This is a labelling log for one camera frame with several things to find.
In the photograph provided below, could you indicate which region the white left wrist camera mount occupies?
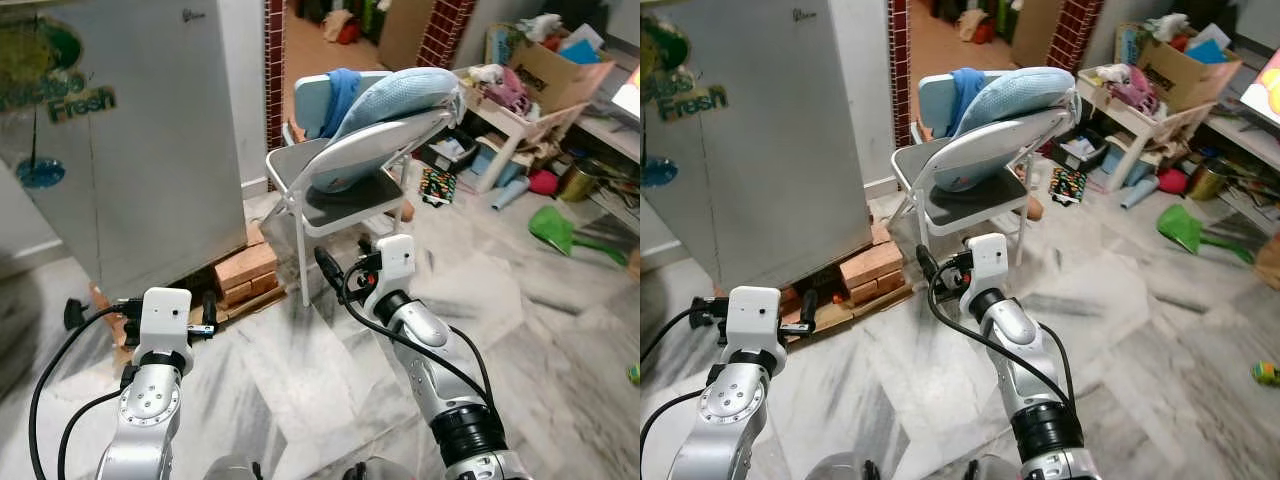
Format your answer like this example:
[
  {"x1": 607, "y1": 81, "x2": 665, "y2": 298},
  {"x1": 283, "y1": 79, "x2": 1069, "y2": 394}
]
[
  {"x1": 138, "y1": 287, "x2": 194, "y2": 358},
  {"x1": 725, "y1": 286, "x2": 785, "y2": 355}
]

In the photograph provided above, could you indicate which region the black storage bin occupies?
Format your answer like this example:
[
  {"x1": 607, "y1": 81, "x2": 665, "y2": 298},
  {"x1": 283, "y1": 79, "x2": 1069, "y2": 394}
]
[
  {"x1": 1051, "y1": 130, "x2": 1111, "y2": 172},
  {"x1": 424, "y1": 130, "x2": 483, "y2": 172}
]

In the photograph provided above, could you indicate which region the grey oval board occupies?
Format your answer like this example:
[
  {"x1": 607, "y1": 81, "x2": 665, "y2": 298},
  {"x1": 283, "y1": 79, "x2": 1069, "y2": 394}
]
[
  {"x1": 306, "y1": 105, "x2": 456, "y2": 194},
  {"x1": 928, "y1": 105, "x2": 1073, "y2": 194}
]

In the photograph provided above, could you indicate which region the pink soft toy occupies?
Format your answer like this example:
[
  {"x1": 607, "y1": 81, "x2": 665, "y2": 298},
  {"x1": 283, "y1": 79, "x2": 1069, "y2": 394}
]
[
  {"x1": 484, "y1": 63, "x2": 538, "y2": 118},
  {"x1": 1108, "y1": 63, "x2": 1163, "y2": 118}
]

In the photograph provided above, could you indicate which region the red tiled pillar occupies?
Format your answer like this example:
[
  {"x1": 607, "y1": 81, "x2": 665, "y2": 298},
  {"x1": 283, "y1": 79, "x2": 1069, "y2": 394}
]
[
  {"x1": 417, "y1": 0, "x2": 478, "y2": 71},
  {"x1": 1047, "y1": 0, "x2": 1106, "y2": 71},
  {"x1": 887, "y1": 0, "x2": 911, "y2": 151},
  {"x1": 264, "y1": 0, "x2": 288, "y2": 153}
]

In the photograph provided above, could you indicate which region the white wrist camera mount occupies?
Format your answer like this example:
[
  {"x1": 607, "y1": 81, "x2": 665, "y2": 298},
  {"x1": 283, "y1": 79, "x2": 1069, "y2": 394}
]
[
  {"x1": 964, "y1": 232, "x2": 1011, "y2": 311},
  {"x1": 138, "y1": 287, "x2": 194, "y2": 358},
  {"x1": 362, "y1": 233, "x2": 417, "y2": 313},
  {"x1": 725, "y1": 286, "x2": 785, "y2": 355}
]

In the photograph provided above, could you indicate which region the white fridge door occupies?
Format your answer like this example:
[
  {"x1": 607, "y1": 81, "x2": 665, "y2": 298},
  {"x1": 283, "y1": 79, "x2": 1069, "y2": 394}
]
[
  {"x1": 640, "y1": 0, "x2": 875, "y2": 293},
  {"x1": 0, "y1": 0, "x2": 251, "y2": 301}
]

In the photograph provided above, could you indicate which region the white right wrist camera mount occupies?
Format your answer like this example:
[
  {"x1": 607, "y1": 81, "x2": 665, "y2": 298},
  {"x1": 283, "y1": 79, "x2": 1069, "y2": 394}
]
[
  {"x1": 362, "y1": 233, "x2": 417, "y2": 313},
  {"x1": 964, "y1": 232, "x2": 1011, "y2": 311}
]

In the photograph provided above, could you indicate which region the blue tube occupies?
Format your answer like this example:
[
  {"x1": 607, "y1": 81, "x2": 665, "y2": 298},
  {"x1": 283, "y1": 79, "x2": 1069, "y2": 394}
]
[
  {"x1": 489, "y1": 177, "x2": 530, "y2": 212},
  {"x1": 1119, "y1": 177, "x2": 1160, "y2": 212}
]

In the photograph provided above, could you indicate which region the small white table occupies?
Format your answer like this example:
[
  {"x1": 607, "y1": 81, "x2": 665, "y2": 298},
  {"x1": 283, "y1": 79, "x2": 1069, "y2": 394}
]
[
  {"x1": 1077, "y1": 68, "x2": 1218, "y2": 193},
  {"x1": 455, "y1": 68, "x2": 593, "y2": 194}
]

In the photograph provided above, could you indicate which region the grey robot right leg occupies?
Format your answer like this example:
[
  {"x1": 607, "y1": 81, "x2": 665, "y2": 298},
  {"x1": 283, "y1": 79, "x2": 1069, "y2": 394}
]
[
  {"x1": 963, "y1": 455, "x2": 1013, "y2": 480},
  {"x1": 343, "y1": 457, "x2": 403, "y2": 480}
]

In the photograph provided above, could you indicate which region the colourful dotted toy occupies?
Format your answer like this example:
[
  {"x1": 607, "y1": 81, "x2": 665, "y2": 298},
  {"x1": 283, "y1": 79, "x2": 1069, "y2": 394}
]
[
  {"x1": 419, "y1": 164, "x2": 460, "y2": 209},
  {"x1": 1047, "y1": 164, "x2": 1089, "y2": 208}
]

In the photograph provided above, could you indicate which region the grey metal folding chair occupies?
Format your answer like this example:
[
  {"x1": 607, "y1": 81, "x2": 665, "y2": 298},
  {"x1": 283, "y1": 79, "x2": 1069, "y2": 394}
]
[
  {"x1": 888, "y1": 105, "x2": 1088, "y2": 269},
  {"x1": 264, "y1": 105, "x2": 469, "y2": 308}
]

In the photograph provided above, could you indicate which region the green plastic dustpan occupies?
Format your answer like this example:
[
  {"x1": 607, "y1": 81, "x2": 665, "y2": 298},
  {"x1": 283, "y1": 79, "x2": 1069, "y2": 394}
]
[
  {"x1": 1156, "y1": 204, "x2": 1257, "y2": 266},
  {"x1": 527, "y1": 204, "x2": 631, "y2": 268}
]

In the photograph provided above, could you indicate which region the brown cardboard box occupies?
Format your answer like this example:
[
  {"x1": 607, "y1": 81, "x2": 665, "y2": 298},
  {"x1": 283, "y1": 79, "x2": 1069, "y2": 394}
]
[
  {"x1": 1114, "y1": 20, "x2": 1244, "y2": 114},
  {"x1": 486, "y1": 22, "x2": 615, "y2": 114}
]

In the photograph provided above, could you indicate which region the blue cloth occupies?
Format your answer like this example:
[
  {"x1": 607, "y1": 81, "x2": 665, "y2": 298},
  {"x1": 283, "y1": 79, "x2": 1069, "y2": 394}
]
[
  {"x1": 948, "y1": 67, "x2": 988, "y2": 138},
  {"x1": 323, "y1": 68, "x2": 365, "y2": 138}
]

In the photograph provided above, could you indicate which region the white picture board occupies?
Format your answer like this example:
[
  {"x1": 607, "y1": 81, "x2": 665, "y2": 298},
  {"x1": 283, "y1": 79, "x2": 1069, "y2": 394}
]
[
  {"x1": 610, "y1": 62, "x2": 641, "y2": 123},
  {"x1": 1238, "y1": 48, "x2": 1280, "y2": 128}
]

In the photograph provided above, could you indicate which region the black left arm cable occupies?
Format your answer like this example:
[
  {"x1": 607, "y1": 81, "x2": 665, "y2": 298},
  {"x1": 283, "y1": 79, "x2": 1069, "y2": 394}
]
[
  {"x1": 28, "y1": 305, "x2": 141, "y2": 480},
  {"x1": 640, "y1": 335, "x2": 728, "y2": 480}
]

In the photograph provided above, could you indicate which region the light blue pillow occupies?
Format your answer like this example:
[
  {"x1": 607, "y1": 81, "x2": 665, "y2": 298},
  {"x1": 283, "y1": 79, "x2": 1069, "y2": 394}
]
[
  {"x1": 952, "y1": 66, "x2": 1078, "y2": 143},
  {"x1": 330, "y1": 67, "x2": 464, "y2": 143}
]

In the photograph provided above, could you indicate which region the pale teal cushion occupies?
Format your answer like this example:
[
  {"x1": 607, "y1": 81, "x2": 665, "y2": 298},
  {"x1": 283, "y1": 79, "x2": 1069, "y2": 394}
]
[
  {"x1": 294, "y1": 72, "x2": 393, "y2": 142},
  {"x1": 917, "y1": 72, "x2": 1013, "y2": 142}
]

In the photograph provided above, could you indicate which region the red brick stack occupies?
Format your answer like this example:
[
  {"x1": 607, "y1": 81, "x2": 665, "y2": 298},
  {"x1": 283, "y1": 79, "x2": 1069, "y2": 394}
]
[
  {"x1": 88, "y1": 222, "x2": 283, "y2": 329},
  {"x1": 783, "y1": 222, "x2": 914, "y2": 329}
]

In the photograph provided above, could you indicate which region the brass pot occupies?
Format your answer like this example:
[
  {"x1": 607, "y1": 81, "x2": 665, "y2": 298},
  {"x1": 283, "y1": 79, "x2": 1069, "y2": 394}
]
[
  {"x1": 556, "y1": 158, "x2": 603, "y2": 203},
  {"x1": 1186, "y1": 157, "x2": 1233, "y2": 203}
]

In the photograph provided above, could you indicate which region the brown cardboard sheet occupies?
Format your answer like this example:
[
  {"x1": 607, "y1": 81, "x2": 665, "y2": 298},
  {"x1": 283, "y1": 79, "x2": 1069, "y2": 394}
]
[
  {"x1": 374, "y1": 0, "x2": 438, "y2": 71},
  {"x1": 1009, "y1": 0, "x2": 1066, "y2": 69}
]

